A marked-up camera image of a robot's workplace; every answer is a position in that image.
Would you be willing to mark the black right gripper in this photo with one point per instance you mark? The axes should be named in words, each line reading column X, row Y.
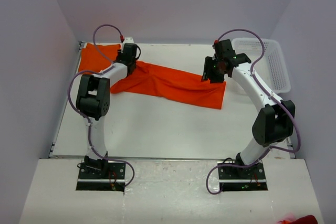
column 209, row 62

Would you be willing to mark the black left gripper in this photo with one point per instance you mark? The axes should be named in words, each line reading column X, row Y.
column 119, row 53

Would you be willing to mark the orange t shirt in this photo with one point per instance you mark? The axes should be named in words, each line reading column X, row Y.
column 172, row 84
column 91, row 59

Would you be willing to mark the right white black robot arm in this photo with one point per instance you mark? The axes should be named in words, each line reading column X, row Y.
column 273, row 123

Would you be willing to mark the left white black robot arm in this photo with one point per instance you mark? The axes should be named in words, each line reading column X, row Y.
column 93, row 102

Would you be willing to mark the folded orange t shirt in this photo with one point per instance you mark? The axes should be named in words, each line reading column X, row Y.
column 91, row 59

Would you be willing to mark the white plastic laundry basket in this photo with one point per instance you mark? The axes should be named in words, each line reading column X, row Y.
column 271, row 67

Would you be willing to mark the red cloth at edge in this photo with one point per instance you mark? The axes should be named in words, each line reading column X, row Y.
column 309, row 219

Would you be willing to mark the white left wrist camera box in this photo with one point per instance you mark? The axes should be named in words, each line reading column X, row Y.
column 128, row 40

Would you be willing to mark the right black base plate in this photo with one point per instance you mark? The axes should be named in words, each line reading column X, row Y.
column 238, row 179

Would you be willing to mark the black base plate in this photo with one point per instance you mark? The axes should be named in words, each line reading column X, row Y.
column 238, row 179
column 111, row 179

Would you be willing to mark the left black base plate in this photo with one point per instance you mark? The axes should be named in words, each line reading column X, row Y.
column 111, row 179

